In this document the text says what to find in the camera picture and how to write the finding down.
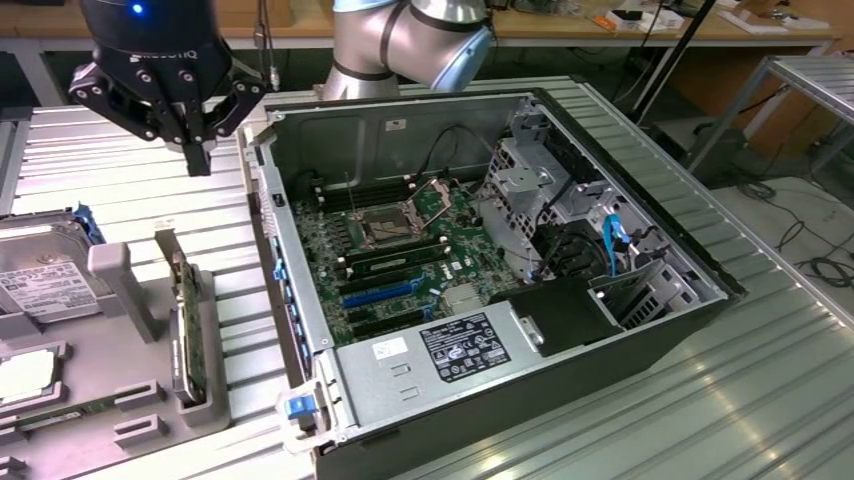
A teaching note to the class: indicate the blue case latch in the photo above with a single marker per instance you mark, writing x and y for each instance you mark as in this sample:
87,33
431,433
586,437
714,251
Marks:
298,407

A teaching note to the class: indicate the black tripod pole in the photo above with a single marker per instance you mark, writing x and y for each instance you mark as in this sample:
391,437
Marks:
676,55

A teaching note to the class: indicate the wooden desk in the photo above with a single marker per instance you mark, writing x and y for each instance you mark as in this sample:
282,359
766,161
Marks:
567,30

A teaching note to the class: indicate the silver chipset heatsink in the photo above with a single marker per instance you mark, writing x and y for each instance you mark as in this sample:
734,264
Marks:
465,297

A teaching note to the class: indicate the thin socket locking lever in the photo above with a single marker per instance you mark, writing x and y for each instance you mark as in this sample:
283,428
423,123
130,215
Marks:
350,192

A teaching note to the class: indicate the green Dell motherboard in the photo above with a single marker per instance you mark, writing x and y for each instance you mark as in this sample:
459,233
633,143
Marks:
467,240

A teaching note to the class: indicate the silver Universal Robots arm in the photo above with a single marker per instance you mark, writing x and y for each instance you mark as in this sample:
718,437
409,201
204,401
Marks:
374,40

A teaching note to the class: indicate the small black device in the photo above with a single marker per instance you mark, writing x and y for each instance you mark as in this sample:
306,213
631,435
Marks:
626,15

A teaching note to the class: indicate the grey parts rack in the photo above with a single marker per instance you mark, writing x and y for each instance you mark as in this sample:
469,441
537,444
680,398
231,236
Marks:
100,360

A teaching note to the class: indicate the metal socket cover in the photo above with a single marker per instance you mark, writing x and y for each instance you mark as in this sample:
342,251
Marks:
437,197

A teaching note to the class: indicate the green loose RAM stick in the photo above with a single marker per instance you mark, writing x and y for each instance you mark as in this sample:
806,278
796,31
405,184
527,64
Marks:
60,414

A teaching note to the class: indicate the installed RAM stick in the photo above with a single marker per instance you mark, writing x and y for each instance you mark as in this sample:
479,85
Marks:
390,263

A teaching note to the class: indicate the brown wooden panel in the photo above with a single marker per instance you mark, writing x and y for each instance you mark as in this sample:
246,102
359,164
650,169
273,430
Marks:
721,80

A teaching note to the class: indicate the CPU socket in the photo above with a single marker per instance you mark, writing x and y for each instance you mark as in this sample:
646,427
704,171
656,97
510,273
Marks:
387,230

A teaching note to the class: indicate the grey power supply unit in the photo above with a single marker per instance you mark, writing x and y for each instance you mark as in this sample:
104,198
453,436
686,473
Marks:
374,385

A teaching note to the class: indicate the perforated silver disk bay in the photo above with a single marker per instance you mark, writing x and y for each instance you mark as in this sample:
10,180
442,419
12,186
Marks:
650,300

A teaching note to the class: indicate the black open PC case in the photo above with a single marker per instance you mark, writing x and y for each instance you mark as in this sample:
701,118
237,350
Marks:
567,400

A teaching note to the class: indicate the silver CPU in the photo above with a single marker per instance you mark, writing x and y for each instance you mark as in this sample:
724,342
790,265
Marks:
23,375

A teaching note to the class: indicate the white cardboard box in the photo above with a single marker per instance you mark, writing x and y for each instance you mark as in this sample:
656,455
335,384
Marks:
664,21

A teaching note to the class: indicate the black equipment box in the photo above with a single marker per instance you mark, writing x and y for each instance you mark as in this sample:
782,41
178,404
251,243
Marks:
708,145

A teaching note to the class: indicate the blue card retainer strip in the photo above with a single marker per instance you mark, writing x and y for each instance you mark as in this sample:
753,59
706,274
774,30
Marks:
277,270

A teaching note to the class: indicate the black expansion slot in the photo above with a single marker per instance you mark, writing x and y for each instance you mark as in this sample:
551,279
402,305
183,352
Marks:
394,327
387,316
374,286

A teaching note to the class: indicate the metal frame slatted table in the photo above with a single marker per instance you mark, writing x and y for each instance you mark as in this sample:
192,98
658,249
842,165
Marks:
824,82

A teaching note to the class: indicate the orange white box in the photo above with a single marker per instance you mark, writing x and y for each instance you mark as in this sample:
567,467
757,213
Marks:
606,21

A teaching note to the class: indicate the green graphics card black cooler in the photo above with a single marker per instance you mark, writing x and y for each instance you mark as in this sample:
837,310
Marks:
190,325

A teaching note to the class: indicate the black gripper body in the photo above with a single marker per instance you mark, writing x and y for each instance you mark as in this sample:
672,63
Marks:
160,35

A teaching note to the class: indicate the hard disk blue caddy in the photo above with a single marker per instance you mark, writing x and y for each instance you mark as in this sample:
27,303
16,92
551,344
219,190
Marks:
40,285

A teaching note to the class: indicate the silver disk bay cage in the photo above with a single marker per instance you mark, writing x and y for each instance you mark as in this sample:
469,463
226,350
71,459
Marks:
521,180

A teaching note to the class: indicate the blue expansion slot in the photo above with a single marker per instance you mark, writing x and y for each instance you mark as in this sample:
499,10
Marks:
374,298

